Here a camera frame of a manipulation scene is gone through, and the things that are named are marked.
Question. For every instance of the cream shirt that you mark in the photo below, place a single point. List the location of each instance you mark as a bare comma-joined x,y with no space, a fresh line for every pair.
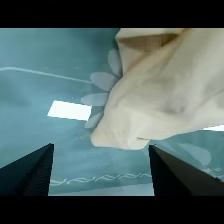
166,90

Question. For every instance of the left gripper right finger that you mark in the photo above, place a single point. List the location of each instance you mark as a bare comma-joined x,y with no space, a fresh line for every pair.
173,176

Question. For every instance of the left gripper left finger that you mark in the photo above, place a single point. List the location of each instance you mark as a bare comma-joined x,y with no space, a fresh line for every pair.
31,173

